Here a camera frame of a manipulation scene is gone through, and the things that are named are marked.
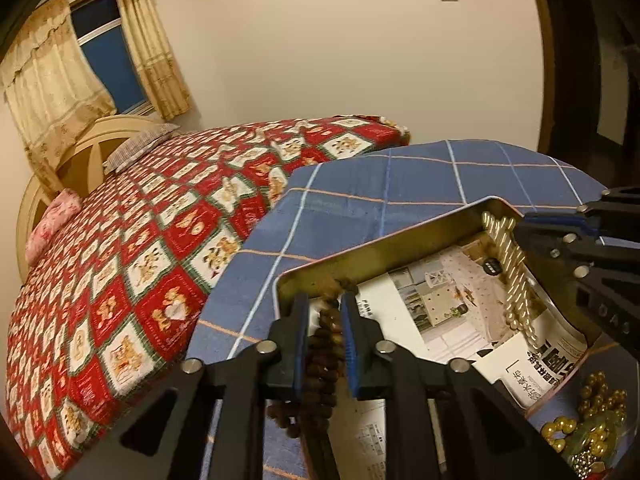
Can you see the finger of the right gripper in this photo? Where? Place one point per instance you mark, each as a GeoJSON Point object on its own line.
{"type": "Point", "coordinates": [548, 257]}
{"type": "Point", "coordinates": [614, 215]}

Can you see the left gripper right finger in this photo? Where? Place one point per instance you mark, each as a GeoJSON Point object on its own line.
{"type": "Point", "coordinates": [442, 421]}

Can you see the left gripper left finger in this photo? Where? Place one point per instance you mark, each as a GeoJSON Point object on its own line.
{"type": "Point", "coordinates": [206, 420]}

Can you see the printed paper booklet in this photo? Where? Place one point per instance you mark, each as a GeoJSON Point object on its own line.
{"type": "Point", "coordinates": [448, 306]}

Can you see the pink metal tin box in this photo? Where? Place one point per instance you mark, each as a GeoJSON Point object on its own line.
{"type": "Point", "coordinates": [586, 434]}

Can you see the red patchwork bedspread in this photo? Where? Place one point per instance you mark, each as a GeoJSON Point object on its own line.
{"type": "Point", "coordinates": [115, 297]}

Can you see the pink floral pillow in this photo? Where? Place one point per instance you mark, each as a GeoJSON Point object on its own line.
{"type": "Point", "coordinates": [66, 205]}

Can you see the cream wooden headboard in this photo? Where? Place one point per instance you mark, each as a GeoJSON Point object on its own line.
{"type": "Point", "coordinates": [81, 169]}

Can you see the striped pillow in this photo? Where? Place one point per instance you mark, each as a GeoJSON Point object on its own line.
{"type": "Point", "coordinates": [137, 146]}

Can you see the right beige curtain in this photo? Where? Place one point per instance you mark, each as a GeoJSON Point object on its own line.
{"type": "Point", "coordinates": [153, 59]}

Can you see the beige curtain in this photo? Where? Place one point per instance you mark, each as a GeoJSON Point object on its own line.
{"type": "Point", "coordinates": [153, 59]}
{"type": "Point", "coordinates": [53, 94]}

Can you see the left beige curtain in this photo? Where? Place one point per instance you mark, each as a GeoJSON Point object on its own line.
{"type": "Point", "coordinates": [53, 94]}

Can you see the window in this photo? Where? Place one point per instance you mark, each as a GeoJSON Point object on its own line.
{"type": "Point", "coordinates": [98, 27]}

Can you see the brown wooden door frame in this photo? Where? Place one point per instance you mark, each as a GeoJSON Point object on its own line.
{"type": "Point", "coordinates": [547, 122]}

